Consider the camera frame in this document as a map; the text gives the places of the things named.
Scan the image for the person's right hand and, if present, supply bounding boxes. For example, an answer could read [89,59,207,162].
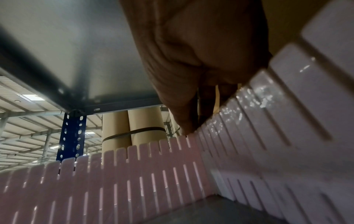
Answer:
[118,0,274,136]

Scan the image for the stack of large brown rolls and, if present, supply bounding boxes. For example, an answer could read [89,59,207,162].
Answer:
[101,106,182,157]

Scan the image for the black strap band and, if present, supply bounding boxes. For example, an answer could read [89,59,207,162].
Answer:
[102,127,167,143]

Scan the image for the blue perforated rack post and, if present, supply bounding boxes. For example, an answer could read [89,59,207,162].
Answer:
[56,110,87,163]

